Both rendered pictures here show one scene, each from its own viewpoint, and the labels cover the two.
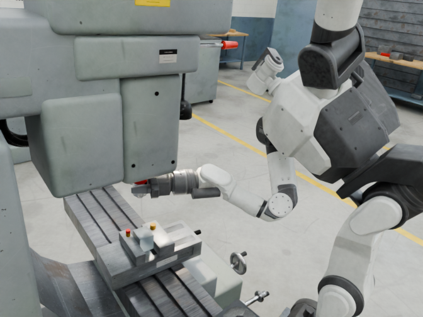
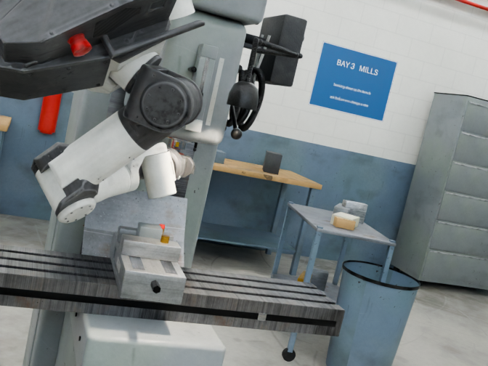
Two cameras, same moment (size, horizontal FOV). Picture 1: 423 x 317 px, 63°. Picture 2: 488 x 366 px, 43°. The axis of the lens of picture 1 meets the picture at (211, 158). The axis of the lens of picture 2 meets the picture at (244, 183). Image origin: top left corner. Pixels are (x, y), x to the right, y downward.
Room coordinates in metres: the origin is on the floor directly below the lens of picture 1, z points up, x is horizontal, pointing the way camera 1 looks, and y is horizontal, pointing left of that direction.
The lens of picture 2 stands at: (1.69, -1.23, 1.43)
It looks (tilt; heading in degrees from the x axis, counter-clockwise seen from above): 7 degrees down; 110
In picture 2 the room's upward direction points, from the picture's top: 13 degrees clockwise
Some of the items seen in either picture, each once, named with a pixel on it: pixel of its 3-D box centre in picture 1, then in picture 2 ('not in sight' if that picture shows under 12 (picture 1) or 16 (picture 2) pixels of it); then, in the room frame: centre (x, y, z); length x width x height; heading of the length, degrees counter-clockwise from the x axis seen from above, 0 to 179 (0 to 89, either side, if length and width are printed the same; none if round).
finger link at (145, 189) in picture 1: (141, 190); not in sight; (0.94, 0.22, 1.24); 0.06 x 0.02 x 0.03; 108
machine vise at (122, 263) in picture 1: (150, 247); (146, 258); (0.96, 0.19, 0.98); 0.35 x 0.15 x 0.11; 128
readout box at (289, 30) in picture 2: not in sight; (279, 51); (1.03, 0.67, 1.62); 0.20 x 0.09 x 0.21; 130
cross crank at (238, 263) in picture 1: (232, 266); not in sight; (1.29, -0.16, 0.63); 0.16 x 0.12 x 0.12; 130
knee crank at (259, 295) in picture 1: (253, 300); not in sight; (1.20, -0.27, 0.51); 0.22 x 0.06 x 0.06; 130
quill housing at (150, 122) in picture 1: (138, 120); (191, 76); (0.96, 0.23, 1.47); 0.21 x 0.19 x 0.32; 40
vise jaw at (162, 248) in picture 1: (157, 237); (149, 247); (0.98, 0.17, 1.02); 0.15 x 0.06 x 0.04; 38
